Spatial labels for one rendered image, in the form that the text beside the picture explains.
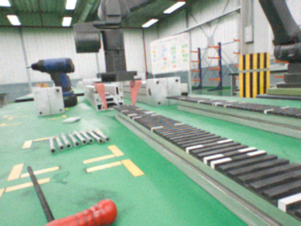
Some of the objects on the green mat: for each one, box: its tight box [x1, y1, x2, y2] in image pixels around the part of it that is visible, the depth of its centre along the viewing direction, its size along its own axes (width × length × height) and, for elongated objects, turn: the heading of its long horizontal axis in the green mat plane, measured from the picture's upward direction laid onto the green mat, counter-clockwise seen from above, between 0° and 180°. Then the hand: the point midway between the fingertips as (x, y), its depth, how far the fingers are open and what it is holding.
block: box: [145, 77, 181, 107], centre depth 82 cm, size 9×12×10 cm
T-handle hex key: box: [27, 165, 118, 226], centre depth 20 cm, size 16×8×2 cm, turn 60°
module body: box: [83, 85, 124, 111], centre depth 117 cm, size 80×10×8 cm, turn 45°
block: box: [33, 87, 69, 117], centre depth 83 cm, size 10×11×10 cm
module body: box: [111, 81, 147, 104], centre depth 123 cm, size 80×10×8 cm, turn 45°
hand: (119, 105), depth 62 cm, fingers open, 8 cm apart
